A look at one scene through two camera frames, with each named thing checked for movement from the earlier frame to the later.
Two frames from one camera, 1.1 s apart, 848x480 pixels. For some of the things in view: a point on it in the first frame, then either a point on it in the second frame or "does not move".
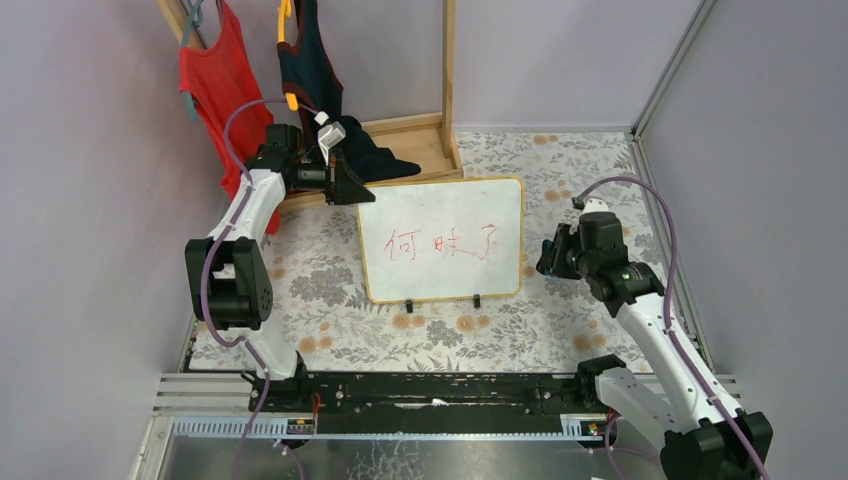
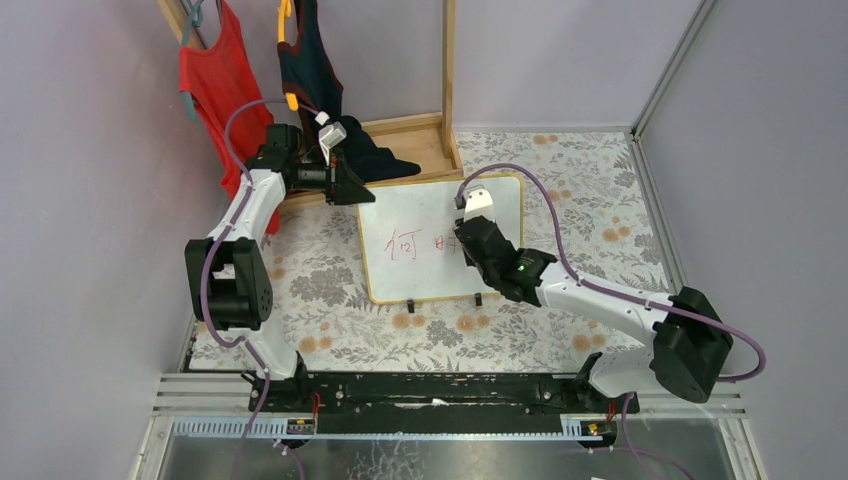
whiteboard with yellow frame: x=442 y=240 does not move
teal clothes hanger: x=195 y=20 does not move
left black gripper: x=334 y=178 does not move
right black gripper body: x=554 y=250 -> x=473 y=228
